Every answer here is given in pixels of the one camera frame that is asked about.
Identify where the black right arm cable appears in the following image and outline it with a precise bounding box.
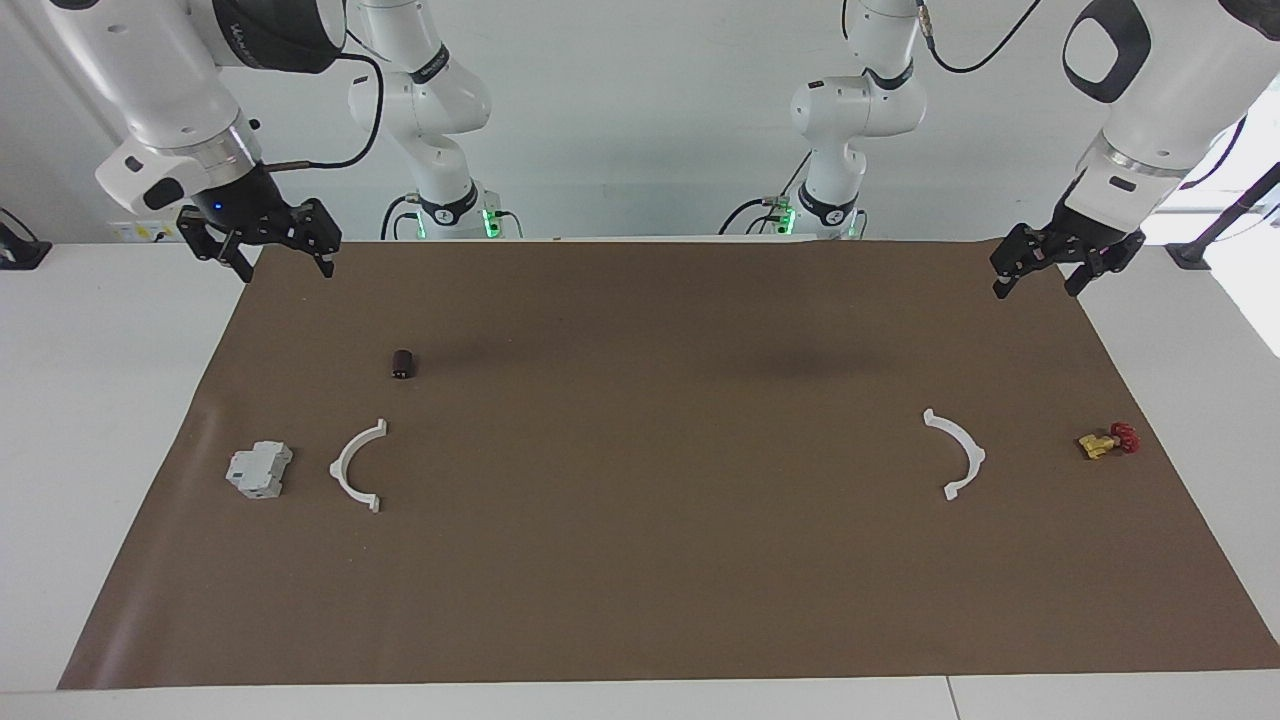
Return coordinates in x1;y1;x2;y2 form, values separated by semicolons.
265;25;386;171

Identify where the brass valve with red handle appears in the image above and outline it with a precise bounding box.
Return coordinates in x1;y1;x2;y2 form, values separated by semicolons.
1078;421;1142;461

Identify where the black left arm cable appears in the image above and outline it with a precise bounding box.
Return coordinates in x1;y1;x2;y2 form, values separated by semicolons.
915;0;1251;191

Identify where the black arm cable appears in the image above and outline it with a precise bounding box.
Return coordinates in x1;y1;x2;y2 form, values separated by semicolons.
915;0;1251;191
265;25;386;171

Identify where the black camera stand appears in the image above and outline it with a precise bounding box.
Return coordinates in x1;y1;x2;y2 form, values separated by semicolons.
0;207;53;271
1165;163;1280;271

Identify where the black base cable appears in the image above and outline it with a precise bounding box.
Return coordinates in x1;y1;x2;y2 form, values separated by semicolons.
718;197;791;236
381;193;421;241

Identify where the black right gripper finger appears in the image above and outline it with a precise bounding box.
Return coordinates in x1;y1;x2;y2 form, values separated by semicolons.
290;198;343;279
178;207;254;284

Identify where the white circuit breaker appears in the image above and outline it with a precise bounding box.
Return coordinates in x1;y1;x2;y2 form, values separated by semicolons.
225;441;294;500

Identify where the black right base cable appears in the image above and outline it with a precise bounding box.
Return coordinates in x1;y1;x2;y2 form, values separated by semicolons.
381;193;421;241

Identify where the white half-ring pipe clamp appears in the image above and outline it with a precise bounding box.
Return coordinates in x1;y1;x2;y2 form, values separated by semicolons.
329;418;389;514
922;408;988;501

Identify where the brown paper table mat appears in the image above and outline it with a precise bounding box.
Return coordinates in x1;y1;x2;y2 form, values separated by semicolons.
57;238;1280;691

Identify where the black left base cable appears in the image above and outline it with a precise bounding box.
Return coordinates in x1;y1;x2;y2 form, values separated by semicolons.
718;197;791;236

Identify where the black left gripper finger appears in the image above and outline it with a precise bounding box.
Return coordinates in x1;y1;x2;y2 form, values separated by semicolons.
1064;232;1146;298
990;226;1046;300

